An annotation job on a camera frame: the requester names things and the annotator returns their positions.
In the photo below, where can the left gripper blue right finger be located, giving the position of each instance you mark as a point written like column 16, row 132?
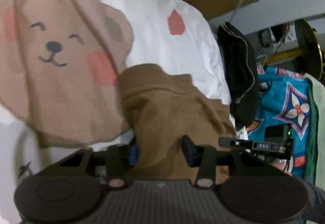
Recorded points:
column 203, row 157

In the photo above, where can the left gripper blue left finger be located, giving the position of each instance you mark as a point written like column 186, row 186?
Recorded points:
column 119, row 160

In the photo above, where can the brown t-shirt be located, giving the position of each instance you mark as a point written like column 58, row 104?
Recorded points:
column 161, row 108

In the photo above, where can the person right hand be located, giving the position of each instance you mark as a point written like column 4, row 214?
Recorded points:
column 283, row 165

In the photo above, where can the green folded cloth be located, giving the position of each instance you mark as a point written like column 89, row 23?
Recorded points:
column 314, row 168

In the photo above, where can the blue patterned cloth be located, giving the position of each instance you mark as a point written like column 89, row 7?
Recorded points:
column 283, row 99

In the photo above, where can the black garment right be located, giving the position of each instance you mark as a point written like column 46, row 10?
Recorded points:
column 240, row 73

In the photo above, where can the white bear print duvet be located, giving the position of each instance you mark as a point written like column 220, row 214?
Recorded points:
column 59, row 64

